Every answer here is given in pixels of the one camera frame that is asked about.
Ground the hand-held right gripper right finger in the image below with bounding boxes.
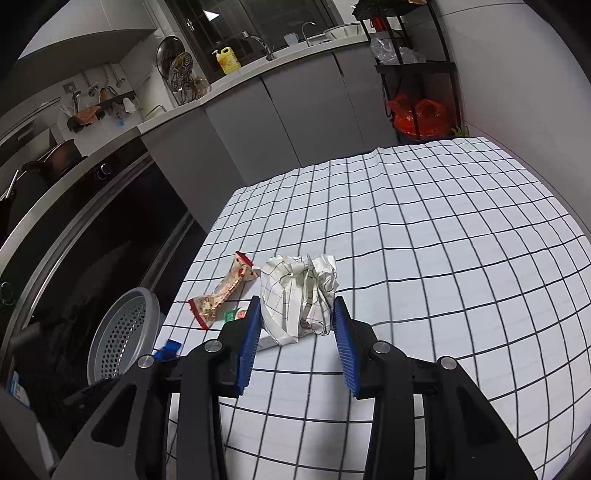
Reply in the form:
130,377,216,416
332,296,539,480

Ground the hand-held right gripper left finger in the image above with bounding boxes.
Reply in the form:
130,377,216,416
51,295,263,480

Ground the red beige snack wrapper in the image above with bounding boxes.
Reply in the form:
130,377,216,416
187,250,259,330

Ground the white checked paper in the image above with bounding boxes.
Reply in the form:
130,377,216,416
256,253,340,352

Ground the grey perforated waste basket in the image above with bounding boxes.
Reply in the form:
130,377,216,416
87,287,162,386

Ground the small blue object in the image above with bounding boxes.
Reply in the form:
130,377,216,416
154,339,182,361

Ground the black white checked tablecloth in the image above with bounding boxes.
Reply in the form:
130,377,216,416
164,136,585,480

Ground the blue white label sticker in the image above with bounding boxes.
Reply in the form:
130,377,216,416
9,371,31,409

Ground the grey base cabinet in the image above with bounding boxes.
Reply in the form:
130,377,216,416
139,34,398,232

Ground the red plastic bag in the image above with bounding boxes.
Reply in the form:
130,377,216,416
385,95,419,134
413,98,450,137

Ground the black wok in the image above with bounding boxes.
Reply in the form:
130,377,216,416
0,168,54,227

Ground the brown pot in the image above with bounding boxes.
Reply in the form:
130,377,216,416
22,140,88,183

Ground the dish rack with lids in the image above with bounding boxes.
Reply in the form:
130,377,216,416
156,36,211,106

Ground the yellow detergent bottle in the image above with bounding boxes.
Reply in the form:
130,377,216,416
212,46,241,75

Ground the black trolley rack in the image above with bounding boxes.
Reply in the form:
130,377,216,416
353,0,462,141

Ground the tall metal faucet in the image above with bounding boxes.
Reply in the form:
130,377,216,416
241,31,276,62

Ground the clear plastic bag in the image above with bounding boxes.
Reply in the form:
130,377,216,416
369,37,423,65

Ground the dark window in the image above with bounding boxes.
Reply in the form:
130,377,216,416
166,0,356,70

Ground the wall utensil rack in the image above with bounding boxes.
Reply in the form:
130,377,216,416
60,69,139,132

